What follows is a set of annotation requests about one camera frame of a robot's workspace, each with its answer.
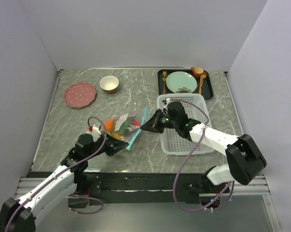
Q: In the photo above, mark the mint green plate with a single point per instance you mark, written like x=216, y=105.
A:
x=181, y=82

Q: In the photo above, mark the wooden spoon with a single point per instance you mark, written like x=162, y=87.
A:
x=203, y=76

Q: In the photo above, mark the pink dotted plate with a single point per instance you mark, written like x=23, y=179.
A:
x=80, y=95

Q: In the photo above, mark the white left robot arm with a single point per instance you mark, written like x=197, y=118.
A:
x=25, y=213

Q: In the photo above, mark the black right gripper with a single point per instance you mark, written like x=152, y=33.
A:
x=154, y=123

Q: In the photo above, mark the clear zip top bag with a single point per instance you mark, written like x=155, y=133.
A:
x=140, y=115

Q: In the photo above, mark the red toy chili pepper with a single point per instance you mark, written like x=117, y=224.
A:
x=134, y=124

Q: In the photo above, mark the brown ceramic cup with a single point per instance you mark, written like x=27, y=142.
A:
x=198, y=71

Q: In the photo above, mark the aluminium front rail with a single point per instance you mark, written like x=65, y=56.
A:
x=258, y=186

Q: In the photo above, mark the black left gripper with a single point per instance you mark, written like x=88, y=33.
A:
x=114, y=145

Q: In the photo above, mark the gold fork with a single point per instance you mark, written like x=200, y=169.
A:
x=164, y=77

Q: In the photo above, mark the yellow toy lemon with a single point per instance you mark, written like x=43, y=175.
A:
x=116, y=135

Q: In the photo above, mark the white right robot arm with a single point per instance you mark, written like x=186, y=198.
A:
x=244, y=159

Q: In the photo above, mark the black serving tray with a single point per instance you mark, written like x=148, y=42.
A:
x=161, y=84

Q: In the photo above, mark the floral paper bowl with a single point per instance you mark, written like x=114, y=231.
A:
x=109, y=84

